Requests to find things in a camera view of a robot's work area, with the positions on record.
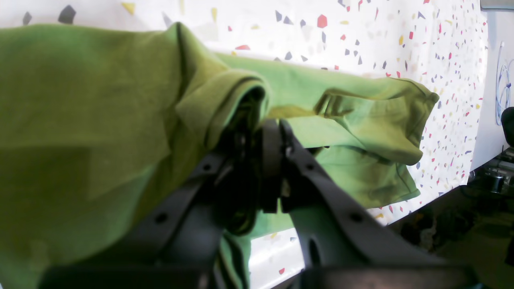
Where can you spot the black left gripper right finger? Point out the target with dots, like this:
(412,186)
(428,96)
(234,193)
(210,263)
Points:
(342,245)

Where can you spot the green t-shirt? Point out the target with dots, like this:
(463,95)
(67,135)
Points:
(98,127)

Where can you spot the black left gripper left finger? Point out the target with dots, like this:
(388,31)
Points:
(176,246)

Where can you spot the terrazzo pattern table cloth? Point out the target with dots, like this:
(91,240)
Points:
(436,43)

